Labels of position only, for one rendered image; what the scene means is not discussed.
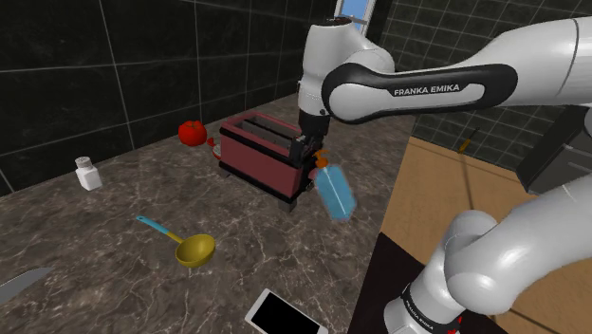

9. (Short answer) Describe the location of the dark red toaster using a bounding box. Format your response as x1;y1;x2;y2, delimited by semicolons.
217;110;322;213

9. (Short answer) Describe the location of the blue soap bottle orange pump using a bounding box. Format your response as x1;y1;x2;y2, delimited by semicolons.
309;148;359;223

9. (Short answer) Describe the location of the small red white object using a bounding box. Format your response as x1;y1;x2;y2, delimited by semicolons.
206;137;223;161

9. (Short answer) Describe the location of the red tomato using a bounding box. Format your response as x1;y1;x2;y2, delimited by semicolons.
177;120;209;148

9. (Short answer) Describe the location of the dark robot stand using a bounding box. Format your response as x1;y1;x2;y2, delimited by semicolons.
347;232;509;334

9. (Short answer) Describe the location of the white phone with black screen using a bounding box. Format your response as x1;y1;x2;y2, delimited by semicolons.
243;288;331;334

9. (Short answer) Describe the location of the white salt shaker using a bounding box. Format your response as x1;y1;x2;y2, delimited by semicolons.
74;156;104;193

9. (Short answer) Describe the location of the dark grey box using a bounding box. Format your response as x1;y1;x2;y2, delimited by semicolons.
514;104;592;196

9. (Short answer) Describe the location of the grey knife blade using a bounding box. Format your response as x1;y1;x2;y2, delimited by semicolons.
0;266;56;306

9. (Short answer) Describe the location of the window with white frame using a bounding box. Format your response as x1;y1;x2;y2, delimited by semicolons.
332;0;378;37

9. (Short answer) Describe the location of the yellow handled stick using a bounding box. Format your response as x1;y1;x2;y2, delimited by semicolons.
456;126;482;156

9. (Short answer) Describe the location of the yellow ladle with blue handle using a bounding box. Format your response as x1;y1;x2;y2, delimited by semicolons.
135;214;217;269

